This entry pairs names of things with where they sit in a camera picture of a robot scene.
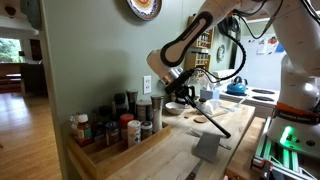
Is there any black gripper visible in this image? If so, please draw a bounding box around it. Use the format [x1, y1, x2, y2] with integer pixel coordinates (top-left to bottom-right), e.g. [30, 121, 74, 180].
[164, 74, 197, 103]

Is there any metal turner spatula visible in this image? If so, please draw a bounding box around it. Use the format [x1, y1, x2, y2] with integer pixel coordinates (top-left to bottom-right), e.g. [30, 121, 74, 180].
[184, 132, 221, 180]

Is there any glass shaker jar black lid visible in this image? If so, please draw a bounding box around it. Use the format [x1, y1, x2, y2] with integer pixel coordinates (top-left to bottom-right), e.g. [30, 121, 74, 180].
[197, 97, 208, 116]

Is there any small white bowl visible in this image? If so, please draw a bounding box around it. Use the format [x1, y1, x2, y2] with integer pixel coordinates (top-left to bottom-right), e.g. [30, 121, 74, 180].
[165, 101, 187, 116]

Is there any blue tissue box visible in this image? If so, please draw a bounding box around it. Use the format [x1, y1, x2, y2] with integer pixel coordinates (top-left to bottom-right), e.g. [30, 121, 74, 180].
[199, 88, 221, 101]

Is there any white tissue in box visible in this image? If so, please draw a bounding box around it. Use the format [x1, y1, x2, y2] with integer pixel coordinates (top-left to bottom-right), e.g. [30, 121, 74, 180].
[196, 72, 218, 91]

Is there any wooden spoon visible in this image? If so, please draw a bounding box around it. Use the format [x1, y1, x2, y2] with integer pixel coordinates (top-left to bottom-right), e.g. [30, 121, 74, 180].
[193, 110, 230, 125]

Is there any crumpled white tissue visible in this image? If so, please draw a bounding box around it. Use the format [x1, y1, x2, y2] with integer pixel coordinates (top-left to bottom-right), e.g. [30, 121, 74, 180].
[203, 98, 224, 116]

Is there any steel salt grinder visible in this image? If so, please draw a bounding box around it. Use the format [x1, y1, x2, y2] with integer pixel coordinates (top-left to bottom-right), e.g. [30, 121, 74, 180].
[150, 94, 165, 134]

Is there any small metal peeler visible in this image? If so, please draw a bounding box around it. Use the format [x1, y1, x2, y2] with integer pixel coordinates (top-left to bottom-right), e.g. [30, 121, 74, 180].
[219, 104, 236, 113]

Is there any dark can white label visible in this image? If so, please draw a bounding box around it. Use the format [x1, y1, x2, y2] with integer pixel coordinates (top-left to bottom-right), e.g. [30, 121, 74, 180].
[135, 100, 153, 123]

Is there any blue kettle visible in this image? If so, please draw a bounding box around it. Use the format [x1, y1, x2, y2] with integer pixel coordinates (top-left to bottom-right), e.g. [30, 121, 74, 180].
[226, 75, 249, 96]

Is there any small jar black lid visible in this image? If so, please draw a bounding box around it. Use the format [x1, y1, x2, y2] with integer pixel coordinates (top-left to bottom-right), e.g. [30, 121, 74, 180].
[140, 120, 154, 141]

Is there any dark pepper mill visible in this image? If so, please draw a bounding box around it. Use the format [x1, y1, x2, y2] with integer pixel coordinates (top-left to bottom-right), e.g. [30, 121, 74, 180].
[126, 89, 139, 116]

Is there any white flat strip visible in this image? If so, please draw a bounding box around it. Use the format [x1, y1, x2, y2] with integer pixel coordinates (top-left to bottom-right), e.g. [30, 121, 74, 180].
[233, 96, 250, 110]

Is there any white spice canister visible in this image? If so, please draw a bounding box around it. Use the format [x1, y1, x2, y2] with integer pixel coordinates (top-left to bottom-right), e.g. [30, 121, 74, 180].
[127, 119, 142, 149]

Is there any black bottle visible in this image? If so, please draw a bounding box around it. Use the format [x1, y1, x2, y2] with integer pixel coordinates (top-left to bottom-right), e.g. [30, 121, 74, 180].
[114, 93, 128, 118]

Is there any spice jar red lid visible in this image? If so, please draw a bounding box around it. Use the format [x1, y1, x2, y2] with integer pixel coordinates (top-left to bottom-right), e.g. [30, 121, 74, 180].
[119, 113, 135, 141]

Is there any wooden spice tray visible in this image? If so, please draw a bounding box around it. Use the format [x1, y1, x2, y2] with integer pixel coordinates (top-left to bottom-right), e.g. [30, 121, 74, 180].
[66, 121, 172, 180]

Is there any black stove burner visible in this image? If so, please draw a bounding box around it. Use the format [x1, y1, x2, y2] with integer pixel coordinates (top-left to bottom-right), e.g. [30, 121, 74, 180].
[252, 95, 275, 103]
[251, 88, 276, 96]

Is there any black hanging pan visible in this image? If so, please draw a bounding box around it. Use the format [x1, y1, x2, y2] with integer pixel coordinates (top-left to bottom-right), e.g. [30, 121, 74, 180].
[218, 16, 241, 36]

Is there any white fridge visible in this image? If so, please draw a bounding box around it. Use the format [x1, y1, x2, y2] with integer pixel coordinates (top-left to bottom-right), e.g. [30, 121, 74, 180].
[234, 32, 288, 92]

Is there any white stove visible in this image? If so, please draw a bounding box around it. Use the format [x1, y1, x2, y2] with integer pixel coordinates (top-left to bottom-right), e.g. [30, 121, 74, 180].
[213, 68, 282, 120]

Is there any dark glass bottle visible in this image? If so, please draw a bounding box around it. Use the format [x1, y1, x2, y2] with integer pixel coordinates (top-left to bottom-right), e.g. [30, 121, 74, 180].
[91, 109, 106, 142]
[98, 105, 113, 124]

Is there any dark jar blue lid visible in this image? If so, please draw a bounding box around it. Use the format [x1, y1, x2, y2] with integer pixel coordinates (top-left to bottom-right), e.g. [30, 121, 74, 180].
[104, 120, 120, 146]

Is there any white paper note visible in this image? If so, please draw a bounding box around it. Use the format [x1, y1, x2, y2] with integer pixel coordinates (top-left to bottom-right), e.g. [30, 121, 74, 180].
[256, 37, 270, 55]

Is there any red fridge magnet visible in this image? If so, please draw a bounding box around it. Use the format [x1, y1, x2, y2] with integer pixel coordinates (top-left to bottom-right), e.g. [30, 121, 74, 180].
[268, 35, 279, 46]

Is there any blue paper sheet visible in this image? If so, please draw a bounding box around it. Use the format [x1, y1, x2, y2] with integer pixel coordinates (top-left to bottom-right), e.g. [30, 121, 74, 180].
[274, 41, 287, 54]

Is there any orange sauce bottle white cap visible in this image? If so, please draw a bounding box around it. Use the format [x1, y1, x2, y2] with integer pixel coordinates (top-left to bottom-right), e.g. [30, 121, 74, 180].
[77, 114, 93, 146]

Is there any clear plastic bag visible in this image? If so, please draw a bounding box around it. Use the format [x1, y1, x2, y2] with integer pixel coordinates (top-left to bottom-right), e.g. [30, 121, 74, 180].
[69, 112, 81, 135]

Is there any window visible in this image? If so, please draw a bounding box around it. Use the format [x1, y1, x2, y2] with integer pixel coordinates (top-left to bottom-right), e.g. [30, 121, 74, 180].
[0, 37, 25, 64]

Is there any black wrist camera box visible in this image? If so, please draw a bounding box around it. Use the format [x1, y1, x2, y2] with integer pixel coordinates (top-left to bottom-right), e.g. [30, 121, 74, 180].
[181, 68, 197, 81]

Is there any white wall outlet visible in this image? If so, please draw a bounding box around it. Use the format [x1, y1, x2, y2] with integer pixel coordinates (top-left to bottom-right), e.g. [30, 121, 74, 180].
[143, 75, 152, 95]

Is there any small round wall plate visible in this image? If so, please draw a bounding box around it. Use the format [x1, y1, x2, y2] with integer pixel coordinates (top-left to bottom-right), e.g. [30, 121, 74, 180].
[217, 44, 227, 63]

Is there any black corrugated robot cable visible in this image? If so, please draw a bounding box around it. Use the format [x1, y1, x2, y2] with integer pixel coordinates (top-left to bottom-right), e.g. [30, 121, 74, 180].
[192, 9, 248, 83]

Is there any colourful decorative wall plate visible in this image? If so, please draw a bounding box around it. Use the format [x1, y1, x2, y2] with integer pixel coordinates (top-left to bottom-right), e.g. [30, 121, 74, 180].
[125, 0, 163, 22]

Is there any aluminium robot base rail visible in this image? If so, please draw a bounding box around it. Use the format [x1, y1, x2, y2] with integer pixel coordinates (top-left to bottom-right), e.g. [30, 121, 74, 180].
[250, 116, 320, 180]

